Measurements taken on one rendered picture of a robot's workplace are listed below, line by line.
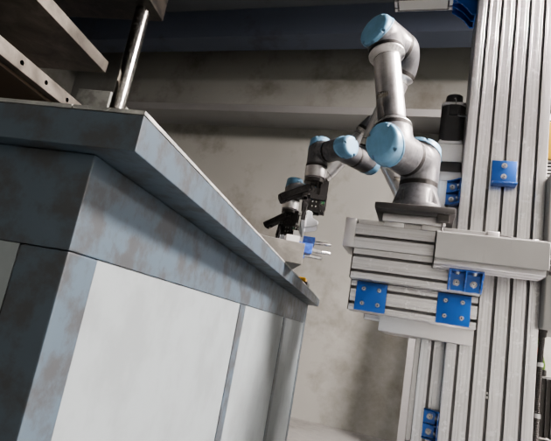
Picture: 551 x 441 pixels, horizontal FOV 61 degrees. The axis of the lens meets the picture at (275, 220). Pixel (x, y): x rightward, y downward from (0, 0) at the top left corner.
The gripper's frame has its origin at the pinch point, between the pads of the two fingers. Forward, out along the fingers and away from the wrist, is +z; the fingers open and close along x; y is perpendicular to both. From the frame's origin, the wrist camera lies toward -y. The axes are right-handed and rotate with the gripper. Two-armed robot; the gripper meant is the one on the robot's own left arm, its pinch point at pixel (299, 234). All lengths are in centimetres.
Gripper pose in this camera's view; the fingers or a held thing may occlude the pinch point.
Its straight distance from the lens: 160.3
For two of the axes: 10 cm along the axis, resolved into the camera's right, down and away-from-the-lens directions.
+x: 0.3, 2.4, 9.7
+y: 9.9, 1.5, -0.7
